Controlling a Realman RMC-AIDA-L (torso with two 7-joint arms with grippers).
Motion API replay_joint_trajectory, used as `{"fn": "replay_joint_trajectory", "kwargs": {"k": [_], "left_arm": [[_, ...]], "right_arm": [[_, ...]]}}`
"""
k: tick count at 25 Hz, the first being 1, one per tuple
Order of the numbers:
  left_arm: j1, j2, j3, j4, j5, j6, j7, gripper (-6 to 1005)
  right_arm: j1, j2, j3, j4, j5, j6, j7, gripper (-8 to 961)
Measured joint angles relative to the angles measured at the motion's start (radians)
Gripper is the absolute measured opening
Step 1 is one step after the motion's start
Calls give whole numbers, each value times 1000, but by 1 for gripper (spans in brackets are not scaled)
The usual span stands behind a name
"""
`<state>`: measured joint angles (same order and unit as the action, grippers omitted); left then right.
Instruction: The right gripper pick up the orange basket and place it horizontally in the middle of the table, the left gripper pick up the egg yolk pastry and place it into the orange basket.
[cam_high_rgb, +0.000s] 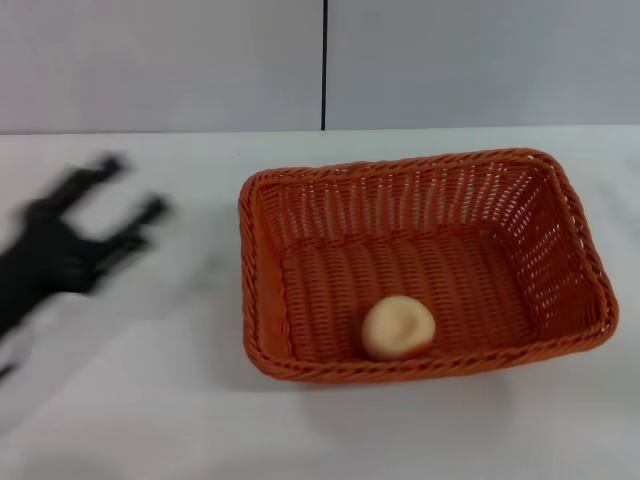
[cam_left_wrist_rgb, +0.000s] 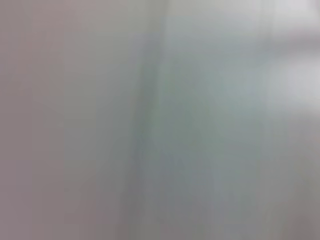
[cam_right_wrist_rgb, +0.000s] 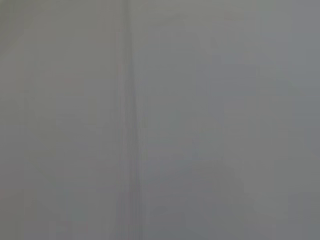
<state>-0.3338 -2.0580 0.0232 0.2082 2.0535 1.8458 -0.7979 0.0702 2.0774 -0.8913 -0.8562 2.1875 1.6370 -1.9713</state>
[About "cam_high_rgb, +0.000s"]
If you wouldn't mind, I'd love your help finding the orange woven plastic basket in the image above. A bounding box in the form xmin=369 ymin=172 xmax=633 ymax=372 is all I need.
xmin=237 ymin=146 xmax=621 ymax=384

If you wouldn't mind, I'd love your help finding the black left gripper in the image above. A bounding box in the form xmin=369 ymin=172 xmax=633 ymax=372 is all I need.
xmin=0 ymin=155 xmax=172 ymax=340

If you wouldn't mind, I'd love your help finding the round bread bun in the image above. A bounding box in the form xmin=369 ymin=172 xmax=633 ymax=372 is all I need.
xmin=361 ymin=295 xmax=437 ymax=361

